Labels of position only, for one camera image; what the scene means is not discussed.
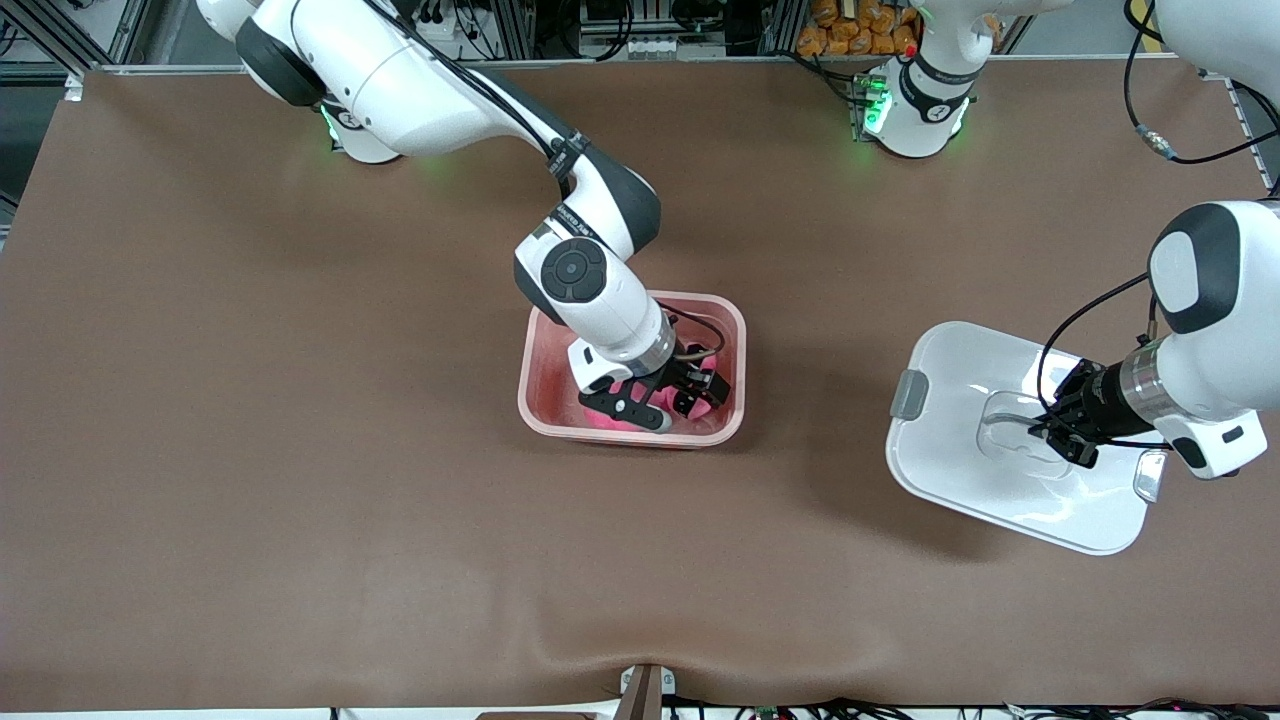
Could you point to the pale pink plastic box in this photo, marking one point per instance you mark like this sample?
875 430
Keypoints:
550 390

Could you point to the black device white terminal strip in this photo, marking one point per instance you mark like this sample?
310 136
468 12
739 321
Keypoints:
660 45

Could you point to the aluminium table edge rail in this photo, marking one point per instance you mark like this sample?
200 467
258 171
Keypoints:
700 63

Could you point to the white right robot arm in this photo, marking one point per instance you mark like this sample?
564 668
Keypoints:
590 280

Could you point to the white box lid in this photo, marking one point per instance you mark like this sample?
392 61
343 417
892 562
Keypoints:
950 470

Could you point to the white power strip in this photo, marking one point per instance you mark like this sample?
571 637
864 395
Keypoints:
450 35

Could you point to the brown table mat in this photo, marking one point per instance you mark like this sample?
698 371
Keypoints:
640 560

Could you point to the slanted aluminium frame struts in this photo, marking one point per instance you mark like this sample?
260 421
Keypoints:
100 30

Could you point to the short aluminium frame post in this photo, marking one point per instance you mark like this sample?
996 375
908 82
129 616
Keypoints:
1215 62

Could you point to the brown camera mount post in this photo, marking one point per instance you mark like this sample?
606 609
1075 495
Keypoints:
645 695

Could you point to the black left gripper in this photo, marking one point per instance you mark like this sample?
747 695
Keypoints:
1096 396

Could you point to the pink plush toy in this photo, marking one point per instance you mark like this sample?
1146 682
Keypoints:
603 421

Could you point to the orange snack bags pile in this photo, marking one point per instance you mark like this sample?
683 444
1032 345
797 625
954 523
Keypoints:
850 35

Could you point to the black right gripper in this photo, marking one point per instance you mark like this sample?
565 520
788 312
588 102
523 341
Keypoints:
688 374

